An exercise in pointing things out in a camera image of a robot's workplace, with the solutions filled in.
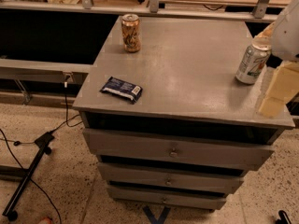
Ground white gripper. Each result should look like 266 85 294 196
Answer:
256 0 299 117

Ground orange patterned soda can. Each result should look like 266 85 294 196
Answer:
121 13 141 52

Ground green and white soda can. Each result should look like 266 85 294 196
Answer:
235 37 271 85

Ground grey drawer cabinet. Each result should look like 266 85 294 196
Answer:
74 18 293 199

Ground dark blue snack packet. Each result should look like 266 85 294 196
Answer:
100 77 143 104

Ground top grey drawer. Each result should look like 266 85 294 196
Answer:
83 128 274 170

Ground grey drawer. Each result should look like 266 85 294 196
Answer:
107 185 226 210
98 162 244 194
83 128 274 170

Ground middle grey drawer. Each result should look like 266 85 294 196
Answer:
98 162 244 194

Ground bottom grey drawer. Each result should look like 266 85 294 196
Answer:
107 185 226 210

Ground black wheeled stand leg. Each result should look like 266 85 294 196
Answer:
0 132 54 221

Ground grey metal shelf bracket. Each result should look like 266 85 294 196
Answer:
252 0 270 19

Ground grey metal shelf rail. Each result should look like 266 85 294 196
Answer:
0 1 278 23

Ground black floor cable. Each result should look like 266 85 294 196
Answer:
0 81 84 224

